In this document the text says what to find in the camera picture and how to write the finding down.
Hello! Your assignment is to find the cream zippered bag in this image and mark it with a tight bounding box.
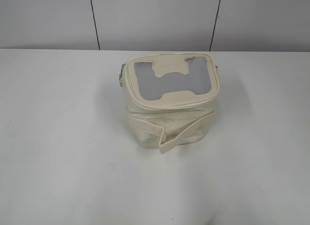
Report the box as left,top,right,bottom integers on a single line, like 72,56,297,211
119,53,220,153

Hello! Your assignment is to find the metal zipper pull ring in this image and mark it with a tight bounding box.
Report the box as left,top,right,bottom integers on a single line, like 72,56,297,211
117,63,125,87

